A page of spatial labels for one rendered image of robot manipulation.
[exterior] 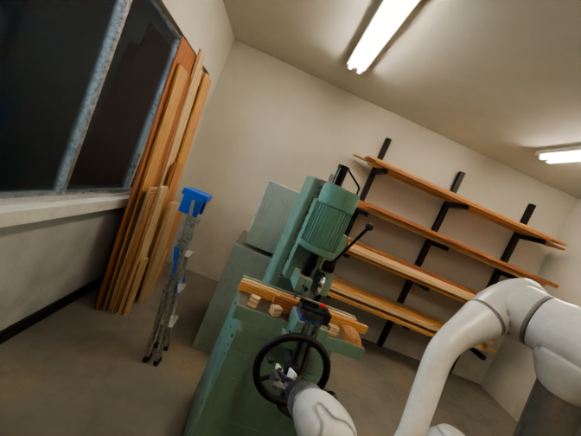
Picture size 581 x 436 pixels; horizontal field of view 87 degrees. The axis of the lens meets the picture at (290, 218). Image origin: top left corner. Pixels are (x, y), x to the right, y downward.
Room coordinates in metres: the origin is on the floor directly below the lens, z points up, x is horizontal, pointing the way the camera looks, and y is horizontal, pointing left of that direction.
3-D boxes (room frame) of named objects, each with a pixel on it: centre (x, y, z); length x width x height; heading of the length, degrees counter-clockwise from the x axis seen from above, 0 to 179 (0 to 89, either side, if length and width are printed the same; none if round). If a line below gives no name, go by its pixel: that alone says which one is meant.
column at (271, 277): (1.69, -0.12, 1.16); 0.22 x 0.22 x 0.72; 10
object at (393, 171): (3.55, -1.75, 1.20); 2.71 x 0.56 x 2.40; 95
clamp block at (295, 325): (1.22, -0.24, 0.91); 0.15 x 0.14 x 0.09; 100
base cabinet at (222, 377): (1.52, -0.15, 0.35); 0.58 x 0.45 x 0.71; 10
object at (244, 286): (1.41, -0.23, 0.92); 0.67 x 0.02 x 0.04; 100
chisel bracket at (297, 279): (1.42, -0.17, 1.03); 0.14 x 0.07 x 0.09; 10
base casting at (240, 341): (1.52, -0.15, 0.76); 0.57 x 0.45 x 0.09; 10
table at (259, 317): (1.30, -0.23, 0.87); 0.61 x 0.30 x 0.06; 100
